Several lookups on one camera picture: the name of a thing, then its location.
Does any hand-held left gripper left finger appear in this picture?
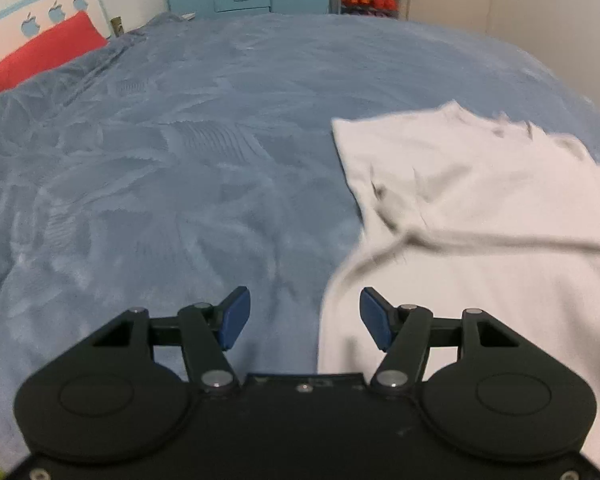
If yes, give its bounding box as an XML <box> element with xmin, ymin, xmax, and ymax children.
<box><xmin>92</xmin><ymin>286</ymin><xmax>252</xmax><ymax>396</ymax></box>

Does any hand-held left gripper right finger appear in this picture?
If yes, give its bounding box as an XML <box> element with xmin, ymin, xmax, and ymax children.
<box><xmin>359</xmin><ymin>287</ymin><xmax>524</xmax><ymax>396</ymax></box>

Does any white printed t-shirt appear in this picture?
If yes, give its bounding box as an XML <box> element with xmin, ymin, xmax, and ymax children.
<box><xmin>316</xmin><ymin>101</ymin><xmax>600</xmax><ymax>480</ymax></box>

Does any blue textured blanket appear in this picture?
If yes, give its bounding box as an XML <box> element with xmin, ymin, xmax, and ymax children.
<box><xmin>0</xmin><ymin>10</ymin><xmax>600</xmax><ymax>467</ymax></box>

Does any red pillow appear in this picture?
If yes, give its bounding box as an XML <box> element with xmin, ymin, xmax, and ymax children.
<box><xmin>0</xmin><ymin>10</ymin><xmax>108</xmax><ymax>100</ymax></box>

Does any white headboard with apple prints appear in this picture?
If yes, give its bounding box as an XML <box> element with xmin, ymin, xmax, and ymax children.
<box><xmin>0</xmin><ymin>0</ymin><xmax>112</xmax><ymax>83</ymax></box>

